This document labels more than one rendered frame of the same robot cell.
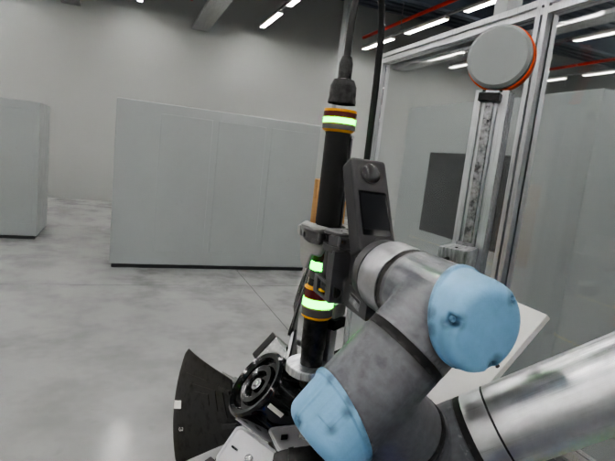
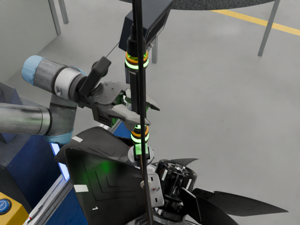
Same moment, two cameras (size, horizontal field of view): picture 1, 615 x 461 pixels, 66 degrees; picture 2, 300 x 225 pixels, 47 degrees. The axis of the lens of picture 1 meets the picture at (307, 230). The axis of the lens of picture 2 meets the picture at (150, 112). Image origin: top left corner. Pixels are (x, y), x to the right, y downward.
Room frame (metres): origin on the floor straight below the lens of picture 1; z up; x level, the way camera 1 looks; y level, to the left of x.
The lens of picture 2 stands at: (1.04, -0.33, 2.08)
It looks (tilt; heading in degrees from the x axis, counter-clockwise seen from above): 51 degrees down; 139
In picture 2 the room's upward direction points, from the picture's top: straight up
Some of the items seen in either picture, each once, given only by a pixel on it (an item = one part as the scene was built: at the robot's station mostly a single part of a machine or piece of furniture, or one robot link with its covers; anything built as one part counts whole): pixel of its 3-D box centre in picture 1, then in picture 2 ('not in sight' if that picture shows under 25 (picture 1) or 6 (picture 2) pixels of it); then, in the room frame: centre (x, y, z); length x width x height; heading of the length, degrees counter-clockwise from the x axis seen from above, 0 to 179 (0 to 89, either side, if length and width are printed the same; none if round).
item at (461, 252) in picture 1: (457, 260); not in sight; (1.16, -0.38, 1.38); 0.10 x 0.07 x 0.08; 146
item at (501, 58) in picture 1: (501, 58); not in sight; (1.24, -0.43, 1.88); 0.17 x 0.15 x 0.16; 21
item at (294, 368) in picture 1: (317, 337); (140, 149); (0.65, -0.03, 1.33); 0.09 x 0.07 x 0.10; 146
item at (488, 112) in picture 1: (469, 219); not in sight; (1.20, -0.41, 1.48); 0.05 x 0.03 x 0.62; 56
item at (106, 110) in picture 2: not in sight; (113, 108); (0.61, -0.07, 1.49); 0.09 x 0.05 x 0.02; 11
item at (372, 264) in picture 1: (400, 281); (71, 85); (0.47, -0.10, 1.47); 0.08 x 0.05 x 0.08; 111
